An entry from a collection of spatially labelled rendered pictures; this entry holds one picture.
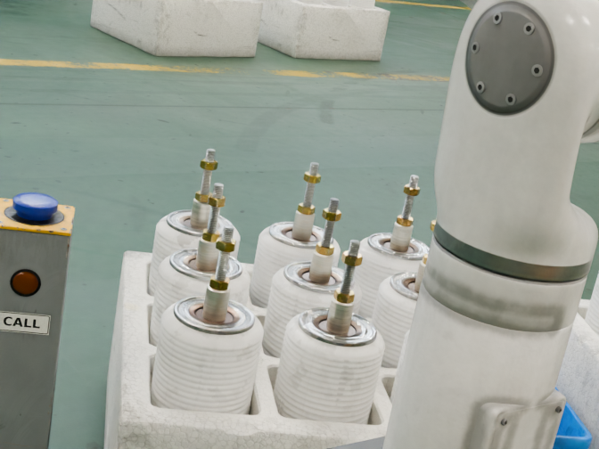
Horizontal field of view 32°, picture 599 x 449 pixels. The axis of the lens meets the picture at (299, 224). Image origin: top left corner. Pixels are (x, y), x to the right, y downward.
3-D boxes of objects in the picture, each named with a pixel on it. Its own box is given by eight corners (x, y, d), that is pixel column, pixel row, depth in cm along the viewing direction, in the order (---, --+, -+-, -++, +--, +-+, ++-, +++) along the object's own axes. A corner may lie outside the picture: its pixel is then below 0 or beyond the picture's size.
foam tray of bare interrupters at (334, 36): (380, 61, 381) (390, 11, 375) (294, 58, 357) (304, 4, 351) (315, 35, 409) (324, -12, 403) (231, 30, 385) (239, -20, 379)
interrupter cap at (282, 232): (285, 221, 127) (286, 216, 127) (342, 240, 124) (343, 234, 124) (257, 237, 120) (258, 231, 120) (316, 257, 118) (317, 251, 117)
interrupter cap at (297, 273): (335, 303, 107) (337, 297, 106) (270, 280, 109) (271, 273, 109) (365, 282, 113) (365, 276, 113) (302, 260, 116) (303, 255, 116)
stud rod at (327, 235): (322, 269, 110) (335, 200, 108) (315, 265, 111) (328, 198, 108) (327, 267, 111) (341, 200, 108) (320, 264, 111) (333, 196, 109)
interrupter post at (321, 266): (324, 288, 110) (329, 258, 109) (303, 281, 111) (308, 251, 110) (333, 281, 112) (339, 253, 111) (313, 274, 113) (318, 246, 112)
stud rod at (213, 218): (209, 250, 109) (220, 182, 107) (214, 255, 108) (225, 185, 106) (201, 251, 109) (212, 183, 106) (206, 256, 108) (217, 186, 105)
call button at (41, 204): (54, 230, 95) (56, 208, 95) (9, 224, 94) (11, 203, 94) (57, 214, 99) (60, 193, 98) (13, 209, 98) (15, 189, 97)
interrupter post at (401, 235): (390, 252, 123) (396, 226, 122) (386, 245, 125) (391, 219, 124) (410, 255, 124) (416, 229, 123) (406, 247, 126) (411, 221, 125)
